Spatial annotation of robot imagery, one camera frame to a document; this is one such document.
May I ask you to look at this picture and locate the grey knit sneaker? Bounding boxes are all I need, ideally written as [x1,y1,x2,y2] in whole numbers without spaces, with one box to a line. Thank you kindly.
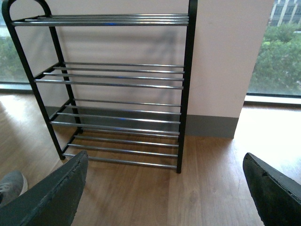
[0,170,28,207]

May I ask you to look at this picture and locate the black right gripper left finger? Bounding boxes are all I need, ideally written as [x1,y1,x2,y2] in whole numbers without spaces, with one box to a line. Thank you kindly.
[0,151,88,226]

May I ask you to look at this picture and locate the black metal shoe rack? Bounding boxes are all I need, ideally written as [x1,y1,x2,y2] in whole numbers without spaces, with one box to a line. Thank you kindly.
[2,0,198,173]

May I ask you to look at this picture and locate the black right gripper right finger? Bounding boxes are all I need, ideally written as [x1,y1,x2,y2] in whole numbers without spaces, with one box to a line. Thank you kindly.
[243,153,301,226]

